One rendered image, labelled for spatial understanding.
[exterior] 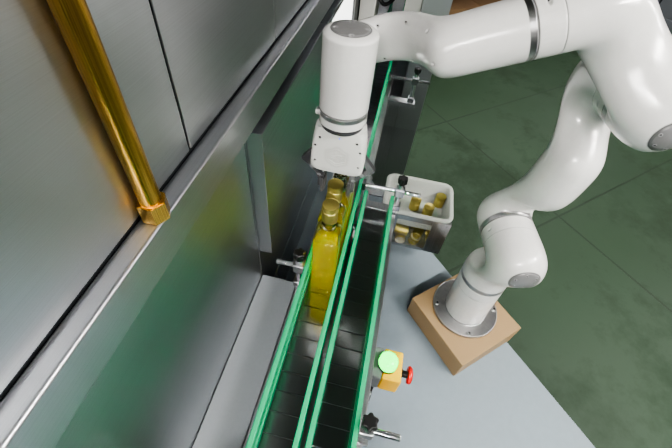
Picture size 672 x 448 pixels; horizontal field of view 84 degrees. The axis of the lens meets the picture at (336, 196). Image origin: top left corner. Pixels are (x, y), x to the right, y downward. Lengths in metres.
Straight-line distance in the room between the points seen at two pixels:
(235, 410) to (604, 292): 2.32
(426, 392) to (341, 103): 0.88
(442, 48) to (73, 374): 0.55
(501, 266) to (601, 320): 1.78
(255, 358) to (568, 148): 0.74
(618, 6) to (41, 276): 0.67
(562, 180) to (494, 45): 0.32
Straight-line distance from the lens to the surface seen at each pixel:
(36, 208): 0.33
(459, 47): 0.58
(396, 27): 0.66
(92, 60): 0.32
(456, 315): 1.20
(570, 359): 2.41
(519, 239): 0.90
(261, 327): 0.91
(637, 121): 0.67
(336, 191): 0.77
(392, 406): 1.19
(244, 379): 0.87
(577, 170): 0.79
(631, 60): 0.67
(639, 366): 2.62
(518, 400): 1.31
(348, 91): 0.59
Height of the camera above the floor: 1.88
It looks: 47 degrees down
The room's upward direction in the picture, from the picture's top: 6 degrees clockwise
